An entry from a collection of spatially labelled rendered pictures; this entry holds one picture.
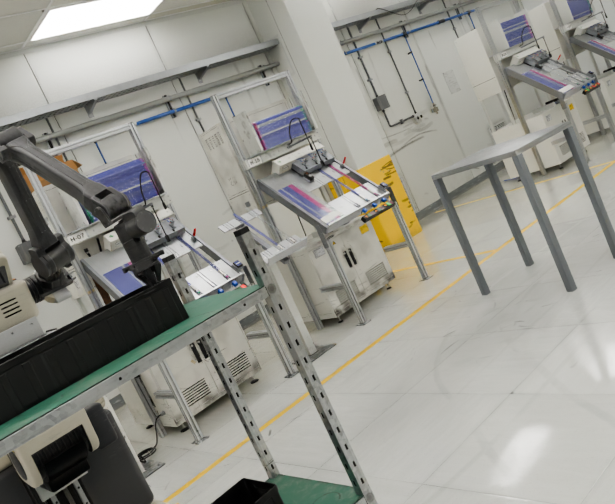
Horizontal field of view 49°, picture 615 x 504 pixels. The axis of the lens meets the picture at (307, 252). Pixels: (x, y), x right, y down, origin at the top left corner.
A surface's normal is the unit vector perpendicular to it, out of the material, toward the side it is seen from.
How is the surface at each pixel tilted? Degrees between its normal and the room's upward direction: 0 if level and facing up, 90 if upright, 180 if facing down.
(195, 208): 90
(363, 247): 90
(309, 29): 90
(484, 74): 90
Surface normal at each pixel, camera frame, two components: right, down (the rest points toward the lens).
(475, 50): -0.69, 0.40
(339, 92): 0.59, -0.17
